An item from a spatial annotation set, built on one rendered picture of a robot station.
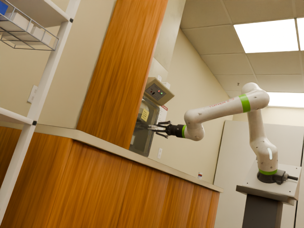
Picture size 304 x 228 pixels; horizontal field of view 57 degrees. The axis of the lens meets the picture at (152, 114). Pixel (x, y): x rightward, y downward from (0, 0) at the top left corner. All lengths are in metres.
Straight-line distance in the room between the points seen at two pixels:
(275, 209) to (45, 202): 1.42
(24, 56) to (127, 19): 0.84
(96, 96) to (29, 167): 0.91
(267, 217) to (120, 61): 1.45
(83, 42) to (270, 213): 1.74
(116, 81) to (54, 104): 0.45
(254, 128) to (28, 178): 1.47
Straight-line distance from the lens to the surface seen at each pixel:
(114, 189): 1.45
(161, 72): 2.23
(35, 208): 1.25
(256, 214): 2.06
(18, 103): 1.86
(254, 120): 2.05
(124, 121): 1.83
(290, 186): 2.10
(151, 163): 1.63
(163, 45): 2.27
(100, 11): 2.37
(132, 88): 1.90
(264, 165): 2.04
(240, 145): 4.85
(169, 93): 2.14
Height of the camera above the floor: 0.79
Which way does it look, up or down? 14 degrees up
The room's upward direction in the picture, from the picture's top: 14 degrees clockwise
